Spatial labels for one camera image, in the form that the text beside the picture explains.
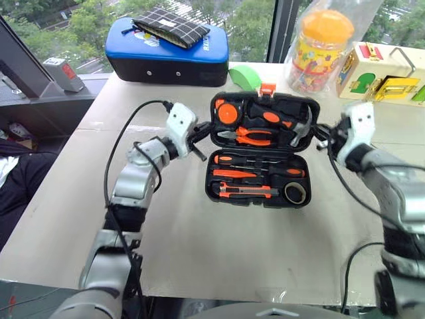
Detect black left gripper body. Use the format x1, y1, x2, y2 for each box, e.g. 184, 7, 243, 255
187, 122, 205, 152

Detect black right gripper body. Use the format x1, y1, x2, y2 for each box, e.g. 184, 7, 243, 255
328, 119, 348, 151

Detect blade screwdriver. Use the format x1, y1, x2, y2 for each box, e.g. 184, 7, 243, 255
214, 154, 268, 165

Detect orange test pen screwdriver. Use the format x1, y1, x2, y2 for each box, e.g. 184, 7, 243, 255
212, 168, 258, 178

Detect Phillips screwdriver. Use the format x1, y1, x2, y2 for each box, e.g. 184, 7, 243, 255
232, 164, 306, 179

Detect orange black utility knife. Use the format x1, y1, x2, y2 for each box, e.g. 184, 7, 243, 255
217, 181, 280, 199

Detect black tool case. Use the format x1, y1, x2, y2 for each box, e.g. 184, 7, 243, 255
205, 82, 320, 209

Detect black electrical tape roll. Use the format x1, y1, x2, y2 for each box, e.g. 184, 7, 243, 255
283, 181, 307, 205

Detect orange black tape measure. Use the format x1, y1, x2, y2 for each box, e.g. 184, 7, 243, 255
214, 98, 245, 126

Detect black orange claw hammer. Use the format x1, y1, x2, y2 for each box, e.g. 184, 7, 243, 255
248, 104, 313, 148

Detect wooden latch puzzle box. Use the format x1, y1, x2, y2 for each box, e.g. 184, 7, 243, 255
335, 41, 425, 107

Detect green tape roll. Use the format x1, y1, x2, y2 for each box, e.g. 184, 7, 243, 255
228, 65, 262, 91

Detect blue and black padded case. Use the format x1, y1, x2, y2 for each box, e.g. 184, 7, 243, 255
105, 17, 230, 88

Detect clear jar with orange lid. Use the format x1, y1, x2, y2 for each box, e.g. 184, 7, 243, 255
288, 9, 355, 94

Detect black white checked pouch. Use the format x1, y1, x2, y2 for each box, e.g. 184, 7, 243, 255
131, 6, 211, 50

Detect clear plastic bag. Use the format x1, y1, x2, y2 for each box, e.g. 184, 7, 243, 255
284, 0, 384, 98

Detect grey box with red label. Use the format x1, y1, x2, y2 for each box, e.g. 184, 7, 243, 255
42, 56, 86, 93

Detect seated person in dark clothes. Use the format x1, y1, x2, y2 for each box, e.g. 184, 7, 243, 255
0, 138, 58, 253

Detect dark diagonal window beam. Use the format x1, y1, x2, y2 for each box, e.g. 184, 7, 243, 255
0, 15, 56, 100

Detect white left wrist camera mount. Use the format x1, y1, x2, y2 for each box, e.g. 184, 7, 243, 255
165, 102, 199, 157

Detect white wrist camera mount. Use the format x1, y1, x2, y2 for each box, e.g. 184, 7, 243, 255
338, 101, 375, 163
165, 102, 199, 157

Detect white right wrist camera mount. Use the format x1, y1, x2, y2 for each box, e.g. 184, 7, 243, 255
338, 101, 375, 163

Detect orange handled pliers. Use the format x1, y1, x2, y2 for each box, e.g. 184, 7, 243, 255
217, 127, 274, 148

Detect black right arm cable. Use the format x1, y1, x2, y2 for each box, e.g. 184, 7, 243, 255
327, 142, 425, 306

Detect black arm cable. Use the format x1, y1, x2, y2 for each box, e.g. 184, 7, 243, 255
104, 99, 174, 319
327, 142, 425, 306

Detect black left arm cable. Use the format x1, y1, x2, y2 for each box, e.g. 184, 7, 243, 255
104, 99, 174, 319

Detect dark vertical window post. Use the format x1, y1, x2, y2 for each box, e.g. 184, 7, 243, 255
267, 0, 299, 63

